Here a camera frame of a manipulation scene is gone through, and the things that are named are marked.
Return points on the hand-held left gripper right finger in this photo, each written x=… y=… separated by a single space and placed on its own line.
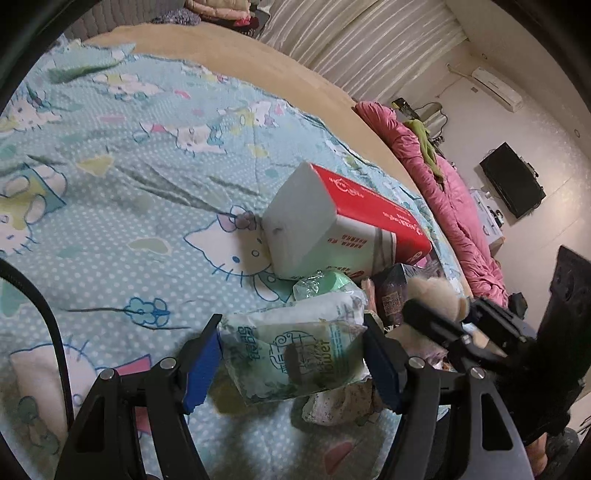
x=383 y=369

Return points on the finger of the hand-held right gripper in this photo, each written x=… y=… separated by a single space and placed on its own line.
x=498 y=321
x=434 y=323

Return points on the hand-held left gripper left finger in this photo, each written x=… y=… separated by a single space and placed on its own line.
x=203 y=364

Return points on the beige plush toy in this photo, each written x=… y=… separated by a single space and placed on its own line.
x=434 y=290

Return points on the green white tissue pack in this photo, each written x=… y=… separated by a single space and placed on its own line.
x=286 y=341

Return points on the green sponge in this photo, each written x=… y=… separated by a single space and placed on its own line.
x=323 y=286

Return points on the person's right forearm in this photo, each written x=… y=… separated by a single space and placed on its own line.
x=536 y=454

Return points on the dark clothes pile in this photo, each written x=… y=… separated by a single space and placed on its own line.
x=517 y=302

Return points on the dark blue box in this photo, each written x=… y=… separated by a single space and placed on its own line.
x=392 y=290

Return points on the white drawer cabinet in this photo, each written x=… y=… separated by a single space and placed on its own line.
x=485 y=217

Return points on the pink quilt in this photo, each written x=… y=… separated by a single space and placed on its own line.
x=461 y=221

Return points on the black television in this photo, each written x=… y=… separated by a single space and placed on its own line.
x=512 y=180

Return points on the red white tissue box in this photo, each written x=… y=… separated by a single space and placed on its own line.
x=351 y=207

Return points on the green cloth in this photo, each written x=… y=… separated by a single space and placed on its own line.
x=427 y=147

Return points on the cartoon printed blanket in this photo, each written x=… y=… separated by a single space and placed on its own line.
x=115 y=184

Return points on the white bag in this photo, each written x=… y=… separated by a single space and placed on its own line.
x=431 y=113

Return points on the cluttered desk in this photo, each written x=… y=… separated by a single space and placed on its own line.
x=400 y=107

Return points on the white air conditioner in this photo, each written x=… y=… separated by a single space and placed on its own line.
x=496 y=87

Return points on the white curtains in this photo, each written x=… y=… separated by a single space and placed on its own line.
x=360 y=55

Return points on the tan bed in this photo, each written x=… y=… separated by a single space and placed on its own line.
x=277 y=69

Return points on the stack of folded clothes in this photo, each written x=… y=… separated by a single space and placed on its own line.
x=217 y=9

